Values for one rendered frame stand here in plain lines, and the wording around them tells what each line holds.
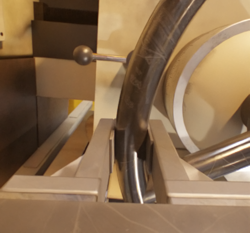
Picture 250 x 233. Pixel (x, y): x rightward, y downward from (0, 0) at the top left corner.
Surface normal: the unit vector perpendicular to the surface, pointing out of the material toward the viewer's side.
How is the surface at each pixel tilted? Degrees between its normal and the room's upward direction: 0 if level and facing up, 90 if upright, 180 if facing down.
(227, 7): 90
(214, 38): 90
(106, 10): 90
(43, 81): 90
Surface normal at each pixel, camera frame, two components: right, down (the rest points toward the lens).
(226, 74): -0.41, -0.05
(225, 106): -0.15, 0.29
